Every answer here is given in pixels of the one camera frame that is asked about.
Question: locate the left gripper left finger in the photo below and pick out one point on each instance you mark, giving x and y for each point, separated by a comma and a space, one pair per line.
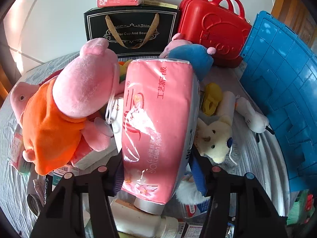
62, 215

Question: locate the pink soft tissue pack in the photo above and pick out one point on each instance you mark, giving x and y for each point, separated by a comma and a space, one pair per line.
160, 111

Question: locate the clear floss pick box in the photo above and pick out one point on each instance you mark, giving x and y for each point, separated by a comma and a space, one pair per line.
191, 211

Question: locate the pink white tissue box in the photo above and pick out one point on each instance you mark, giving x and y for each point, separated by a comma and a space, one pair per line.
85, 156

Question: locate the large white pill bottle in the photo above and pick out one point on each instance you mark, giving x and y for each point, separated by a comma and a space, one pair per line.
133, 221

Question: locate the cream bear grey fur plush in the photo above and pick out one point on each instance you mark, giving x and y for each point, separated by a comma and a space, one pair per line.
215, 140

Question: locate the teal white medicine box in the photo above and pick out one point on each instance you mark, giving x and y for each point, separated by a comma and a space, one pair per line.
15, 156

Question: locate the white cardboard tube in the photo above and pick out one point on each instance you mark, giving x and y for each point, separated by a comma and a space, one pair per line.
227, 105

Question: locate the pink pig plush orange dress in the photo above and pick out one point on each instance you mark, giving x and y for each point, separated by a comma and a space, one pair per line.
72, 106

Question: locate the blue plastic storage crate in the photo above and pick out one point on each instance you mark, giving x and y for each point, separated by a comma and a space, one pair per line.
280, 77

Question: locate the blue dress pig plush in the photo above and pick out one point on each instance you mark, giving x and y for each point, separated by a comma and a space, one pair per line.
199, 56

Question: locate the red hard-shell handbag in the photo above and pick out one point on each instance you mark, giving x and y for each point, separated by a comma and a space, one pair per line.
216, 23

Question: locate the black gift box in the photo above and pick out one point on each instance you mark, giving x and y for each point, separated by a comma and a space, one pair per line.
133, 31

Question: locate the small gold box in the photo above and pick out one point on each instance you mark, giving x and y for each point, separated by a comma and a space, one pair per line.
160, 4

